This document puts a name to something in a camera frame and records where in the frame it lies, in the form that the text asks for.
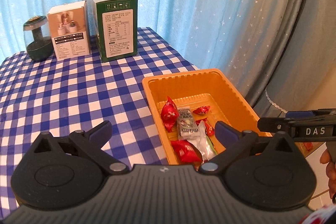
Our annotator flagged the green tea box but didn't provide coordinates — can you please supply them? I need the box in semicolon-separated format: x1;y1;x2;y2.
90;0;138;63

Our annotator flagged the orange plastic tray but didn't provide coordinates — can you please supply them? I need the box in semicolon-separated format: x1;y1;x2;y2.
142;69;271;165

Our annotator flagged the green white nut packet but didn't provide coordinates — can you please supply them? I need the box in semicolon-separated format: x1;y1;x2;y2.
187;121;217;162

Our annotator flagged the large red snack packet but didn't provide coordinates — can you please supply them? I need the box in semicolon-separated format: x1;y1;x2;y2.
161;96;179;132

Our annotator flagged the small red candy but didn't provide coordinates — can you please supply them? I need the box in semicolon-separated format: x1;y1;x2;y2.
193;105;210;116
195;118;215;136

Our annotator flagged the person's right hand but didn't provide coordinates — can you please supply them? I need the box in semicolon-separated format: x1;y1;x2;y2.
319;149;336;203

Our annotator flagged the blue white checkered tablecloth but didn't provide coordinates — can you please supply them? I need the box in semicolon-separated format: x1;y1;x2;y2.
1;27;195;217

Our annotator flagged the red snack packet white text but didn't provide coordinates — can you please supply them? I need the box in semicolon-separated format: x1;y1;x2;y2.
171;140;202;164

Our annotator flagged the white beige product box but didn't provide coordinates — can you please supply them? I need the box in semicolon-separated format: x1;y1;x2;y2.
47;1;91;61

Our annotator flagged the grey curtain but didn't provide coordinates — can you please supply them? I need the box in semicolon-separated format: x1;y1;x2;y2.
247;0;335;117

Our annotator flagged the dark glass jar lamp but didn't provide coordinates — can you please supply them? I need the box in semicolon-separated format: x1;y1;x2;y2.
23;15;54;61

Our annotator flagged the clear black seaweed packet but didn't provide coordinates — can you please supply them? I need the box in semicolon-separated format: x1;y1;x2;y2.
177;106;201;140

